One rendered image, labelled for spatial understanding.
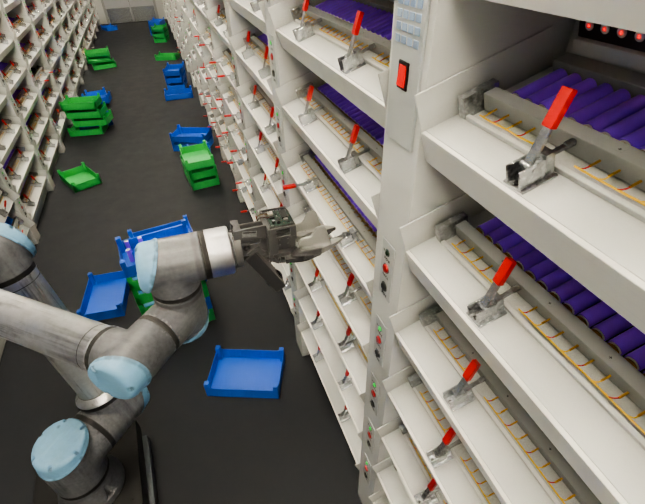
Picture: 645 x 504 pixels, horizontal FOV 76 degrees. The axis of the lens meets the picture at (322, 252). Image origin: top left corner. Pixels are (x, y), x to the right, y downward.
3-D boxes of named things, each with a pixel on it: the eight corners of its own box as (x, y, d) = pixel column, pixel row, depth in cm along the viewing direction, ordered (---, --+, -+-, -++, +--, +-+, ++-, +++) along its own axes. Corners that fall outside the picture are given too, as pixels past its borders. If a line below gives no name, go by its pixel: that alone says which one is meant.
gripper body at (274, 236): (300, 225, 75) (233, 238, 71) (301, 262, 80) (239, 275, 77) (288, 204, 80) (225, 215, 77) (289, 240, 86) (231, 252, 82)
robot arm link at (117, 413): (92, 438, 135) (-76, 249, 95) (130, 394, 148) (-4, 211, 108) (124, 450, 128) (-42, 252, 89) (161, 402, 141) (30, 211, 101)
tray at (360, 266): (377, 311, 86) (366, 282, 80) (292, 179, 131) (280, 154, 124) (461, 266, 87) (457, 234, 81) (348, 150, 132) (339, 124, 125)
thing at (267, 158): (288, 214, 150) (273, 184, 140) (251, 148, 194) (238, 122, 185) (337, 189, 151) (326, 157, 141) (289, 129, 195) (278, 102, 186)
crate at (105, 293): (125, 315, 208) (120, 304, 203) (82, 323, 204) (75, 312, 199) (131, 276, 231) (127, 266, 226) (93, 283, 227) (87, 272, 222)
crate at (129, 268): (126, 278, 169) (119, 263, 164) (120, 251, 184) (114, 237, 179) (199, 256, 179) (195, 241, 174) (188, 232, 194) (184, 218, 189)
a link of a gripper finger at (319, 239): (347, 226, 78) (298, 232, 76) (345, 251, 81) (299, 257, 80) (342, 217, 80) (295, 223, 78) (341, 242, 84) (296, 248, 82)
